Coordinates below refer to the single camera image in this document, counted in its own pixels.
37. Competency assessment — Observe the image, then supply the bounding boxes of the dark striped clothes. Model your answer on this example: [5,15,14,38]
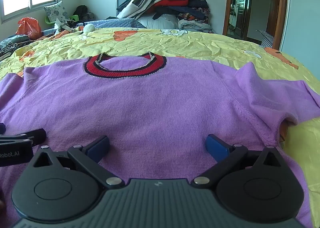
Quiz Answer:
[0,34,33,58]

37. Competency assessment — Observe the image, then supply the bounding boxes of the yellow printed bedsheet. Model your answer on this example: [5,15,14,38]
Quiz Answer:
[0,27,320,228]

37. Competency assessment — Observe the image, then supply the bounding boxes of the wooden door frame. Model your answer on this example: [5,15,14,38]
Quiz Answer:
[222,0,289,51]

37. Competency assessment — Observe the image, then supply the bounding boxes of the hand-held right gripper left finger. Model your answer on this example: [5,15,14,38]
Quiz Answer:
[30,135,125,190]

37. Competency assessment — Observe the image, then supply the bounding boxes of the pile of clothes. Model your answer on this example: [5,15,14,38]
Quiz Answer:
[116,0,214,34]

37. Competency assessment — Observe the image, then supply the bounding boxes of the black backpack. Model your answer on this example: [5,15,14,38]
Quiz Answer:
[73,5,95,22]

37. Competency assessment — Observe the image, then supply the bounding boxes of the orange plastic bag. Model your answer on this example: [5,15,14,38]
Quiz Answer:
[15,17,42,40]

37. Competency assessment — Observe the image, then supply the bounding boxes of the floral pillow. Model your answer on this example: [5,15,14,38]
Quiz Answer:
[44,0,71,23]

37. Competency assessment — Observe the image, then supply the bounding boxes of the blue quilt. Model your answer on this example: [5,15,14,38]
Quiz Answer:
[80,17,147,30]

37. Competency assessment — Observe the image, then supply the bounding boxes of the checkered bag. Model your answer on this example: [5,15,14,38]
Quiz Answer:
[256,30,275,47]

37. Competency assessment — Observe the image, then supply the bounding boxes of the green plastic basket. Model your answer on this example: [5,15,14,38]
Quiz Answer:
[45,14,80,25]

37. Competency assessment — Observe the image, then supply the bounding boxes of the white pillow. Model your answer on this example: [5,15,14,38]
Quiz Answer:
[137,14,179,30]

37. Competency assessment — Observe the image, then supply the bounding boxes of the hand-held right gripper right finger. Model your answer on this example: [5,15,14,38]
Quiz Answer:
[191,134,286,189]

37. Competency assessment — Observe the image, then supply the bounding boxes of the white wardrobe with flower stickers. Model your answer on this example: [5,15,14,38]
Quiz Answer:
[279,0,320,73]

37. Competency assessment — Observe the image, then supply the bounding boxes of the purple sweater with red collar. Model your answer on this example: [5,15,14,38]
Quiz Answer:
[0,52,320,228]

